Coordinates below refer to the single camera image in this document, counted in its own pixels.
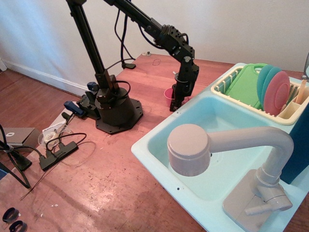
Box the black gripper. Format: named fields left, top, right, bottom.
left=169, top=57, right=199, bottom=112

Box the pink plastic cup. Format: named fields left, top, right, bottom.
left=164, top=87, right=190, bottom=107

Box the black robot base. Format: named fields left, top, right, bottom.
left=77, top=75, right=143, bottom=134

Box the light blue toy sink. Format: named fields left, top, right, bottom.
left=131, top=62, right=309, bottom=232

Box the green cutting board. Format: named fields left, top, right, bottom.
left=225, top=63, right=266, bottom=109

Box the teal plate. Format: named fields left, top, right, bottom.
left=257, top=65, right=281, bottom=108

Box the pink plate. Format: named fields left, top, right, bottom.
left=263, top=71, right=290, bottom=116

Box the blue clamp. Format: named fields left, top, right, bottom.
left=64, top=101, right=85, bottom=117

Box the cream dish rack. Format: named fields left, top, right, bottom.
left=211, top=63, right=309, bottom=125

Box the cream toy utensil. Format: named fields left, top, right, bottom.
left=295, top=79, right=307, bottom=104

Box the grey toy faucet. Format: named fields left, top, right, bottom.
left=167, top=124, right=294, bottom=232

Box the clear plastic tape roll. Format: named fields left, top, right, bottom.
left=38, top=127, right=71, bottom=148

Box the black USB hub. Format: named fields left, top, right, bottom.
left=39, top=141, right=78, bottom=171

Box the grey cardboard box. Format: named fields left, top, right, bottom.
left=3, top=128, right=40, bottom=152

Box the black power adapter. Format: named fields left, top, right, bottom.
left=10, top=152, right=32, bottom=171

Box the black hanging cable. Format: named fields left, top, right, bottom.
left=113, top=9, right=137, bottom=70

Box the black velcro strap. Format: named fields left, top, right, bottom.
left=1, top=207, right=20, bottom=223
left=8, top=220, right=28, bottom=232

